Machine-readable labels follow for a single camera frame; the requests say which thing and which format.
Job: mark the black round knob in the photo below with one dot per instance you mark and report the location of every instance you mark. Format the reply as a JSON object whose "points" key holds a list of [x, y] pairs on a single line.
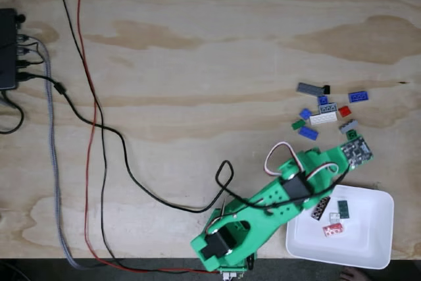
{"points": [[21, 17]]}

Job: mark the person's foot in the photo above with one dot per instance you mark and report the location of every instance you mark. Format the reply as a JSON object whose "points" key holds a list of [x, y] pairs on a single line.
{"points": [[351, 275]]}

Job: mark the dark grey long lego plate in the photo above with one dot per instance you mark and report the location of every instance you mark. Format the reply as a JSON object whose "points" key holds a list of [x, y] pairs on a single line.
{"points": [[310, 88]]}

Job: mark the blue two-by-four lego brick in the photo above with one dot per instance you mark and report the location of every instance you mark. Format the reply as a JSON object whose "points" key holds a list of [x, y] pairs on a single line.
{"points": [[308, 133]]}

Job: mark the white long lego brick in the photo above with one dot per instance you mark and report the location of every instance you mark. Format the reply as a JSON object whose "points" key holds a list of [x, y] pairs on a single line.
{"points": [[324, 118]]}

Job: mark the light grey narrow lego brick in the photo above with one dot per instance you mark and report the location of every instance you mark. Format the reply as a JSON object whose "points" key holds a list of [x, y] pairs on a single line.
{"points": [[348, 126]]}

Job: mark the blue small lego brick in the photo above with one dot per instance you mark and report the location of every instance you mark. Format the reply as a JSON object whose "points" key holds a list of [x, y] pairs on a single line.
{"points": [[323, 100], [305, 113]]}

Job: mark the red long lego brick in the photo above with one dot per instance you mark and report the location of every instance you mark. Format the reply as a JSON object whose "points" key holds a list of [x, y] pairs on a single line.
{"points": [[333, 230]]}

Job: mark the light grey square lego plate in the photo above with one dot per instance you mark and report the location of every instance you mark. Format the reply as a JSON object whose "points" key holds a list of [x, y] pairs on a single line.
{"points": [[335, 217]]}

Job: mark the black small lego brick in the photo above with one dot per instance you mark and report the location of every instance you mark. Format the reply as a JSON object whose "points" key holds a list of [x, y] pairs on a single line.
{"points": [[326, 89]]}

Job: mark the black camera circuit board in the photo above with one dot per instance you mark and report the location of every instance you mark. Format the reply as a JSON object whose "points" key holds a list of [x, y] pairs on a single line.
{"points": [[358, 152]]}

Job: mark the brown long lego brick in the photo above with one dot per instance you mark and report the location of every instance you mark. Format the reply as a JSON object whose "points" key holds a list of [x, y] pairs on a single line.
{"points": [[320, 210]]}

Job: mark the green lego plate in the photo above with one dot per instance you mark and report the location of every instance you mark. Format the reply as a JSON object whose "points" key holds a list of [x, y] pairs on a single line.
{"points": [[297, 124]]}

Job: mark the grey two-by-three lego brick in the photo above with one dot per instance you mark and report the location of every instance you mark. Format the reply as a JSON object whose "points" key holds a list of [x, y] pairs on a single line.
{"points": [[328, 108]]}

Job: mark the red small lego brick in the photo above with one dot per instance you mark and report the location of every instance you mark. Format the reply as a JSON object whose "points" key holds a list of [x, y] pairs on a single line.
{"points": [[344, 111]]}

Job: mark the green square lego brick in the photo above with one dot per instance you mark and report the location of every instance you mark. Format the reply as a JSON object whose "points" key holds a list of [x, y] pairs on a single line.
{"points": [[352, 135]]}

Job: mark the dark usb hub box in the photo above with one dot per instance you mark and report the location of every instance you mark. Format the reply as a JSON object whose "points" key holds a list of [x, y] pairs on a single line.
{"points": [[7, 50]]}

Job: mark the blue two-by-three lego brick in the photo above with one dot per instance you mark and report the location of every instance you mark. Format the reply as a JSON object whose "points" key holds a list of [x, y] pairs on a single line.
{"points": [[358, 96]]}

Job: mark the dark green lego brick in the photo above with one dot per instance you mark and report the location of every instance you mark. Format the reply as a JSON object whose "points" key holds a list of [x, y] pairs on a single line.
{"points": [[343, 209]]}

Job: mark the white plastic bin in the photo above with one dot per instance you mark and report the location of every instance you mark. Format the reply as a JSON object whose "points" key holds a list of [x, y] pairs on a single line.
{"points": [[368, 241]]}

